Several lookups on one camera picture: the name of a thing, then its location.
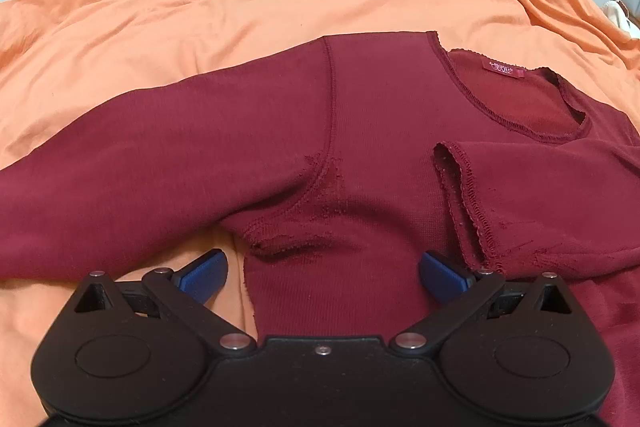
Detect dark red knit sweater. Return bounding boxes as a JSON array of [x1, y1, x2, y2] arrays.
[[1, 32, 639, 426]]

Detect cream crumpled garment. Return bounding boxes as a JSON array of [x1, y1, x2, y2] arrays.
[[602, 0, 640, 39]]

